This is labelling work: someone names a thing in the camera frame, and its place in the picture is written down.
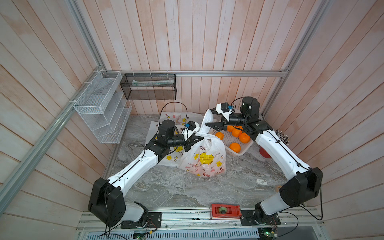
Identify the white printed bag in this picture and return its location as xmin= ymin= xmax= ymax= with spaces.
xmin=145 ymin=120 xmax=186 ymax=167
xmin=159 ymin=112 xmax=204 ymax=125

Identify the white plastic bag front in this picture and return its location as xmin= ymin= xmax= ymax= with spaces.
xmin=178 ymin=110 xmax=227 ymax=178

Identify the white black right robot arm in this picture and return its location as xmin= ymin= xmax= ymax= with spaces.
xmin=203 ymin=97 xmax=323 ymax=225

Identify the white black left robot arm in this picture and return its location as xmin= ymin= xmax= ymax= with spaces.
xmin=88 ymin=120 xmax=204 ymax=228

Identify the white printed bag back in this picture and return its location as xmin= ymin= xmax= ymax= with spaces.
xmin=159 ymin=112 xmax=204 ymax=125

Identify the white plastic perforated basket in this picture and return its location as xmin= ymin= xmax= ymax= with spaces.
xmin=209 ymin=126 xmax=254 ymax=157

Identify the red cup of pens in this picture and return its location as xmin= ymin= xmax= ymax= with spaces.
xmin=257 ymin=130 xmax=291 ymax=160

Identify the small white label card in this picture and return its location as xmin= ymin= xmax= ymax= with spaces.
xmin=257 ymin=179 xmax=268 ymax=185

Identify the red tape dispenser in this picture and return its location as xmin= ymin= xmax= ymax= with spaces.
xmin=211 ymin=204 xmax=242 ymax=219

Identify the brown tape roll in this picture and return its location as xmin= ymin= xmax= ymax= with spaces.
xmin=275 ymin=185 xmax=282 ymax=193

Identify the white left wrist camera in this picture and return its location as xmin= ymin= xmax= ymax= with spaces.
xmin=183 ymin=121 xmax=200 ymax=139

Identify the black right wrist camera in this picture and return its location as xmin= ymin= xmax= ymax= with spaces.
xmin=216 ymin=103 xmax=235 ymax=121

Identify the black wire mesh basket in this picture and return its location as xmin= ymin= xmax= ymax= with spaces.
xmin=120 ymin=73 xmax=177 ymax=101

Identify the white wire mesh shelf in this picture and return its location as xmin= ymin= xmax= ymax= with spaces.
xmin=74 ymin=71 xmax=132 ymax=144

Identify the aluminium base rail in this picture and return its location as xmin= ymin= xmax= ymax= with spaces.
xmin=75 ymin=207 xmax=331 ymax=240

